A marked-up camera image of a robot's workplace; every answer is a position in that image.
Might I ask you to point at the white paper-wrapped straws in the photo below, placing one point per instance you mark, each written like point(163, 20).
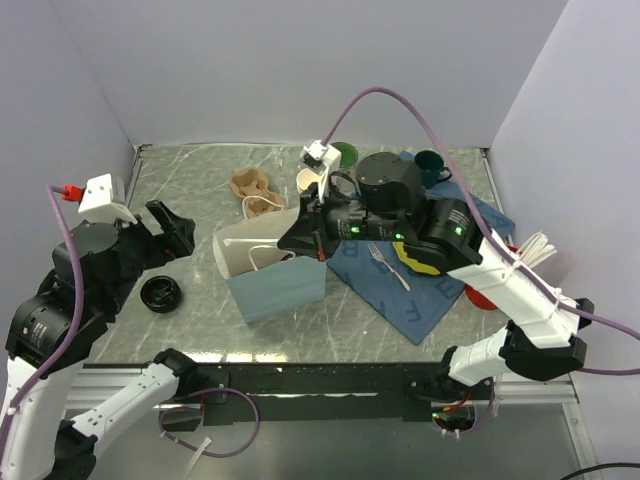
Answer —
point(535, 250)

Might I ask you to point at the red cup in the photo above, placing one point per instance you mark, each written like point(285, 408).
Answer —
point(478, 300)

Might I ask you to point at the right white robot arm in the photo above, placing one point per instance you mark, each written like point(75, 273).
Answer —
point(540, 341)

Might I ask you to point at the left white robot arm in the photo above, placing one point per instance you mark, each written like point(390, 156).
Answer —
point(52, 334)

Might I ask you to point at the black lid stack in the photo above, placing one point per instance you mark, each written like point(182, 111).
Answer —
point(161, 294)

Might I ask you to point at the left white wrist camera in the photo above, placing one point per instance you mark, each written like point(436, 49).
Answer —
point(101, 201)

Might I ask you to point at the stack of brown paper cups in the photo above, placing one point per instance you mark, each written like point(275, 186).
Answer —
point(307, 180)

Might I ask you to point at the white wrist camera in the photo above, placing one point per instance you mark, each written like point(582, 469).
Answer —
point(322, 160)
point(101, 201)

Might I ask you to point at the silver fork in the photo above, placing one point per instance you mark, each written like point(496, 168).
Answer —
point(379, 257)

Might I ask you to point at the white mug green interior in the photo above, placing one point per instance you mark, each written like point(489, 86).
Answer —
point(342, 181)

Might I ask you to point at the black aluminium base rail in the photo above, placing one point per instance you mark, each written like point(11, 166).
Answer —
point(321, 391)

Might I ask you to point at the yellow dotted plate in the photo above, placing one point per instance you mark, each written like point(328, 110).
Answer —
point(413, 264)

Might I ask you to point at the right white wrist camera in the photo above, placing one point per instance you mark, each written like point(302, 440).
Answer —
point(322, 160)

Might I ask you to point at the blue alphabet cloth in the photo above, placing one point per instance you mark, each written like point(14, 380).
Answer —
point(415, 313)

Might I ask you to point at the dark green mug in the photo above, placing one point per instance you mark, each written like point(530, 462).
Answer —
point(432, 168)

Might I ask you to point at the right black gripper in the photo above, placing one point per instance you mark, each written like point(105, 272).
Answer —
point(303, 239)

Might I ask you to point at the light blue paper bag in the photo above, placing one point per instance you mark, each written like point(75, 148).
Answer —
point(248, 258)

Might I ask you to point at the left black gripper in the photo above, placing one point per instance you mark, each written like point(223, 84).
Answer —
point(176, 240)

